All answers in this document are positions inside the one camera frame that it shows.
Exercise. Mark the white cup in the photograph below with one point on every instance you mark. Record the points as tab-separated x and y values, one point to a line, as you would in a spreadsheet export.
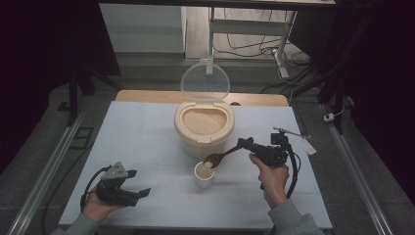
204	182

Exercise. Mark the cream rice container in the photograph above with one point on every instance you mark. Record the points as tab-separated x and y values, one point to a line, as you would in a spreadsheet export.
195	145

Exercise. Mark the white table sheet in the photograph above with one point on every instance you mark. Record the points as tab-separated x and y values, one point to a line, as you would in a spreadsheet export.
137	147

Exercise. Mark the brown wooden spoon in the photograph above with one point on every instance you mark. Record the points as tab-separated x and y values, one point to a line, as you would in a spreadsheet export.
217	159

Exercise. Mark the black metal stand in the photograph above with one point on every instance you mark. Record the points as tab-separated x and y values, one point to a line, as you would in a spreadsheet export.
73	98

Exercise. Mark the small white box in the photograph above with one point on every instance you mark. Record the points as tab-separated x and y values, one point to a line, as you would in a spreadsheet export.
328	117

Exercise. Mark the person's right hand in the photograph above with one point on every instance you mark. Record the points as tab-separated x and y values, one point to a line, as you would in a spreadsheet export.
274	182

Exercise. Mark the white rice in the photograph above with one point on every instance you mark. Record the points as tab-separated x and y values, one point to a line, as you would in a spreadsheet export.
204	121

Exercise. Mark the white desk frame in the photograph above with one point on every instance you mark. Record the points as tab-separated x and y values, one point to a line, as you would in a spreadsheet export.
248	26

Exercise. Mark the clear round container lid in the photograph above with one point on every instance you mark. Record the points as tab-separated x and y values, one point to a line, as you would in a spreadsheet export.
205	81

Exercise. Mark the white paper label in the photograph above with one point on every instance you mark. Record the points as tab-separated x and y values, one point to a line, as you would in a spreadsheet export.
310	148

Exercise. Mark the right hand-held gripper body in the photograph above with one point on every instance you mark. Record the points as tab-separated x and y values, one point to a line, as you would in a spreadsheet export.
270	155

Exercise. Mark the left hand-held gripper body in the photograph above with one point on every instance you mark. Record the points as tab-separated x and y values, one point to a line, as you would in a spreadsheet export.
114	173

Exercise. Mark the white cabinet panel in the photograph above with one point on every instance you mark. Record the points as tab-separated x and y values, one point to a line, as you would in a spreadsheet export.
143	29

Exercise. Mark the aluminium rail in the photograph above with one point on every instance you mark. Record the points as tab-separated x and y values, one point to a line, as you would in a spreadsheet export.
49	169
359	176

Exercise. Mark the person's left hand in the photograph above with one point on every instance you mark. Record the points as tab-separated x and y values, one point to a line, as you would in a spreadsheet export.
96	209

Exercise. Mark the black curtain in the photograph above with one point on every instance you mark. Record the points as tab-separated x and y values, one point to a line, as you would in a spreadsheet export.
375	65
39	65

